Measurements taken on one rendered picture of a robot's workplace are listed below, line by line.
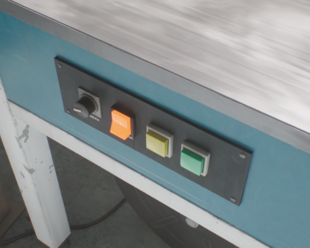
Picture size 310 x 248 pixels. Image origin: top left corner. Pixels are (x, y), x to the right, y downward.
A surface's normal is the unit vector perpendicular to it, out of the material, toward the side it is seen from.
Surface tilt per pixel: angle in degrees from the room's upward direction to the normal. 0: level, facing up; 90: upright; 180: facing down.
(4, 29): 90
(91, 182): 0
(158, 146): 90
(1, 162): 0
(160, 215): 90
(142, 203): 90
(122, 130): 68
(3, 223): 0
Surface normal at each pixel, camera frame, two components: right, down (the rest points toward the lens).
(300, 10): 0.00, -0.68
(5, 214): 0.89, 0.33
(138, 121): -0.57, 0.60
